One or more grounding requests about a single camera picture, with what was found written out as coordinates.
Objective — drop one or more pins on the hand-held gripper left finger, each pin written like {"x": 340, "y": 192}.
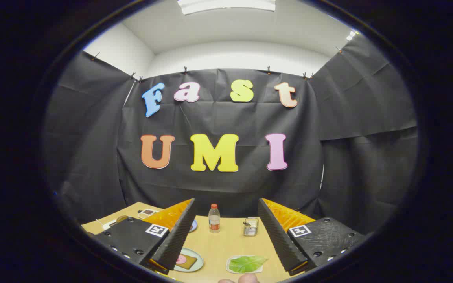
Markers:
{"x": 177, "y": 239}

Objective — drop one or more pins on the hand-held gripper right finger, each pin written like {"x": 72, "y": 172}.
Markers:
{"x": 279, "y": 239}

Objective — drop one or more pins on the green lettuce leaf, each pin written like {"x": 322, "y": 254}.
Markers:
{"x": 247, "y": 263}

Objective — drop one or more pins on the brown bread slice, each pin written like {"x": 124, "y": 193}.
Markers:
{"x": 122, "y": 218}

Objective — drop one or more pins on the pink ham slice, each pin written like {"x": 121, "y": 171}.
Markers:
{"x": 181, "y": 259}

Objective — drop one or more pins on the blue plate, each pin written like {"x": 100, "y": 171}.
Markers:
{"x": 194, "y": 226}

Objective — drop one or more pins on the pale green plate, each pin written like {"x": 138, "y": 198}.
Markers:
{"x": 196, "y": 255}

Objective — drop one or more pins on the toast slice on plate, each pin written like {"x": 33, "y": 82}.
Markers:
{"x": 188, "y": 262}

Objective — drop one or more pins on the white compartment condiment tray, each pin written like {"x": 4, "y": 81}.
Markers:
{"x": 147, "y": 213}

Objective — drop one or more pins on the clear water bottle red cap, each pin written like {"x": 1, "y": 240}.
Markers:
{"x": 214, "y": 220}

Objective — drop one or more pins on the small white square plate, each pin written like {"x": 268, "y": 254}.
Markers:
{"x": 232, "y": 269}

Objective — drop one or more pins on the white toaster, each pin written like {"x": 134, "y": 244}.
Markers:
{"x": 109, "y": 225}

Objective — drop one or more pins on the black backdrop cloth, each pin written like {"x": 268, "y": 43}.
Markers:
{"x": 226, "y": 118}

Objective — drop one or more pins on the ceiling light panel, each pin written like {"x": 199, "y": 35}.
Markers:
{"x": 226, "y": 5}

